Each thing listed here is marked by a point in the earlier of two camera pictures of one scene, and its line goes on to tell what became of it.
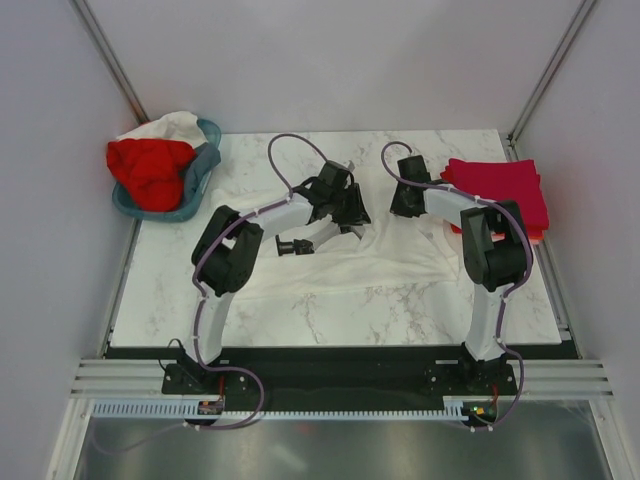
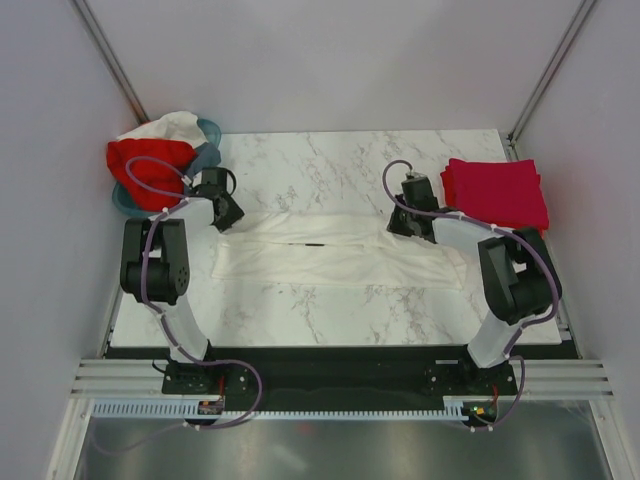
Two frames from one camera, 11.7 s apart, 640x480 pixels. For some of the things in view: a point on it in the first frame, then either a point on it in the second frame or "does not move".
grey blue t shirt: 204,159 does not move
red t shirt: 154,170 does not move
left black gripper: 357,214 → 235,215
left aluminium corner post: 111,61 does not move
